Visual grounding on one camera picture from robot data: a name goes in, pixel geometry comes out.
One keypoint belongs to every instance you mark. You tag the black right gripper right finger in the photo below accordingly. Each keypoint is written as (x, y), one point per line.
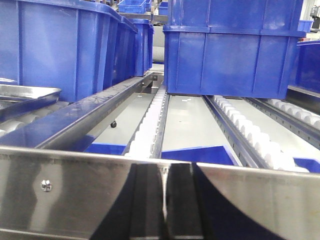
(196, 210)

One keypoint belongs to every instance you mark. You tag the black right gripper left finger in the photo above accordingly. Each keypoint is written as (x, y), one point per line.
(137, 213)

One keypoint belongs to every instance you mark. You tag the large silver tray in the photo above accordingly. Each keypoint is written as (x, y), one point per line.
(17, 100)

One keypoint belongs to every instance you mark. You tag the lower blue bin centre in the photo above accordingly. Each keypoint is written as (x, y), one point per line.
(215, 154)

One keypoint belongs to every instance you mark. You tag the blue bin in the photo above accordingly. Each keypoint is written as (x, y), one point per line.
(106, 148)
(312, 165)
(215, 154)

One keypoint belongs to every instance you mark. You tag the lower blue bin left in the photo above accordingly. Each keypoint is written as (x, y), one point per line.
(106, 148)

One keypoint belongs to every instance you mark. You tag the white roller track middle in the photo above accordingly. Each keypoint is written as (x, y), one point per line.
(147, 140)

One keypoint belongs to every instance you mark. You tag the white roller track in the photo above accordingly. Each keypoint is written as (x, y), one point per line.
(252, 146)
(147, 140)

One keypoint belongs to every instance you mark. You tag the white roller track right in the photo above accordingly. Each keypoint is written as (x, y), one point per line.
(252, 146)

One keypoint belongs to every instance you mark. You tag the lower blue bin right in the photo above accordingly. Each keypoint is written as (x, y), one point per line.
(312, 165)

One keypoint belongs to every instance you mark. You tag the large blue crate right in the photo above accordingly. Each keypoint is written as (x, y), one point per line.
(237, 48)

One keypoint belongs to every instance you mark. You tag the large blue crate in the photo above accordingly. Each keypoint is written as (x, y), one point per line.
(237, 48)
(79, 46)

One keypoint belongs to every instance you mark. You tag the large blue crate left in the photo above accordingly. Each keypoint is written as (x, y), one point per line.
(79, 46)

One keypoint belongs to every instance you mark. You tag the stainless steel shelf front rail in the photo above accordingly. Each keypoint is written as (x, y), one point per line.
(65, 195)

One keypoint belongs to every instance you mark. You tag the steel divider rail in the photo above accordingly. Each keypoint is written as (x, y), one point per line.
(64, 127)

